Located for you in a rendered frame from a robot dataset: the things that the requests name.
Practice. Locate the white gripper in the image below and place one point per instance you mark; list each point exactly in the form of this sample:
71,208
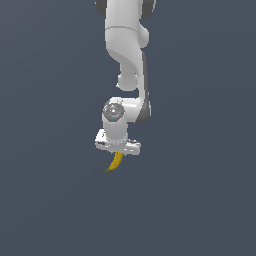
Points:
117,144

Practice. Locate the yellow banana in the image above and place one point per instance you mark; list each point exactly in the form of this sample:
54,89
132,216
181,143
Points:
115,162

